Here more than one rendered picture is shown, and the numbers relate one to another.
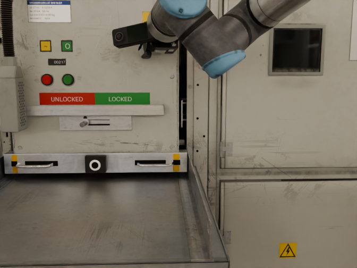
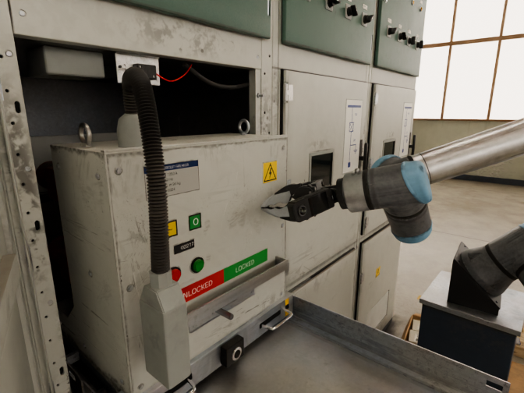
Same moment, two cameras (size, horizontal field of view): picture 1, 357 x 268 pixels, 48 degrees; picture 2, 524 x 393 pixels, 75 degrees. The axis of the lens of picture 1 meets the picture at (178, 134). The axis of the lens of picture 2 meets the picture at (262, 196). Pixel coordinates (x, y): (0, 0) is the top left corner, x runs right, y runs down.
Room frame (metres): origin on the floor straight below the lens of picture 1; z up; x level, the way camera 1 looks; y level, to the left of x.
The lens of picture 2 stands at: (0.62, 0.72, 1.45)
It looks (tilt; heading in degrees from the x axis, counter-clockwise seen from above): 14 degrees down; 312
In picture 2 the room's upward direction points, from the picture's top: straight up
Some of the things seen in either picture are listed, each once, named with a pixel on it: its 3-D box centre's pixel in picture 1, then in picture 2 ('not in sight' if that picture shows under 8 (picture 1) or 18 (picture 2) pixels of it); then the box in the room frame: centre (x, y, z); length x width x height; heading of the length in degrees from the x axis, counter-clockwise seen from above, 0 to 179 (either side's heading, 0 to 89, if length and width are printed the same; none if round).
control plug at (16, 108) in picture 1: (13, 98); (164, 329); (1.09, 0.45, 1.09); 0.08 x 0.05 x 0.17; 2
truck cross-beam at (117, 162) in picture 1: (98, 161); (221, 345); (1.19, 0.24, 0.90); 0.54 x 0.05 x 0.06; 92
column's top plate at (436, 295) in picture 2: not in sight; (474, 298); (0.81, -0.74, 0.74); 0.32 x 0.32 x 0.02; 1
